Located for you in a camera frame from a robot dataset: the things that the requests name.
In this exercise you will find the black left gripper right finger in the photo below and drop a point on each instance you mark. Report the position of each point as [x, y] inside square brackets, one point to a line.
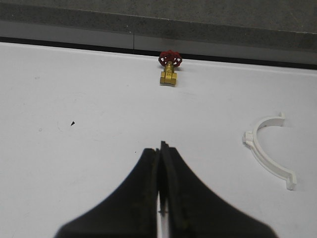
[197, 212]

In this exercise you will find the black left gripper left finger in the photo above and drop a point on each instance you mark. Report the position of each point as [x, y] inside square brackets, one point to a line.
[129, 212]

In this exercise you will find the white half-ring pipe clamp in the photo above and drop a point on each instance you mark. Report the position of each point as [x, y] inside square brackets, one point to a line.
[250, 139]

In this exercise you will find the brass valve red handwheel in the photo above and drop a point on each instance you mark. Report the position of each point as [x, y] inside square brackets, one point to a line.
[169, 60]

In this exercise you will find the grey stone ledge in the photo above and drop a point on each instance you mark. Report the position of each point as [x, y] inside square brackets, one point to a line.
[280, 24]

